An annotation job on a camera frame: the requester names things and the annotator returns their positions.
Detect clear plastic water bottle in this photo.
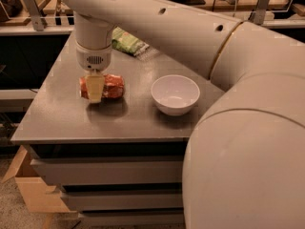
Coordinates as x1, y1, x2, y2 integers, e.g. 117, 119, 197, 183
136, 47, 160, 62

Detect cardboard box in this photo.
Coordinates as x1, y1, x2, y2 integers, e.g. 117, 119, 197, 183
1, 146, 71, 213

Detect red coke can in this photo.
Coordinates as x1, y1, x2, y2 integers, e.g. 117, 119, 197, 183
79, 74, 125, 99

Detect grey metal bracket left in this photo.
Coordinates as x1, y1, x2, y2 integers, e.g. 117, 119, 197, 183
23, 0, 45, 31

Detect grey metal bracket right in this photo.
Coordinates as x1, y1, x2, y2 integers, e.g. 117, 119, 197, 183
249, 0, 270, 25

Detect grey drawer cabinet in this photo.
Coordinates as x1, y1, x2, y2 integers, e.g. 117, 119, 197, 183
11, 36, 223, 225

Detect grey metal bracket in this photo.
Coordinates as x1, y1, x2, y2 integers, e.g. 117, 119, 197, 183
23, 0, 45, 31
249, 0, 270, 25

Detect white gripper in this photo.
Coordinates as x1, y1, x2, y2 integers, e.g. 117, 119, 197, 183
76, 44, 112, 104

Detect white ceramic bowl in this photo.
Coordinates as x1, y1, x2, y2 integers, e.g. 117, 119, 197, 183
151, 74, 201, 116

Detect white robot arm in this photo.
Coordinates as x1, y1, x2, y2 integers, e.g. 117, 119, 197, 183
63, 0, 305, 229

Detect green chip bag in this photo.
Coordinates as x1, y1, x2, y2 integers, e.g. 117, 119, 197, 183
112, 27, 149, 56

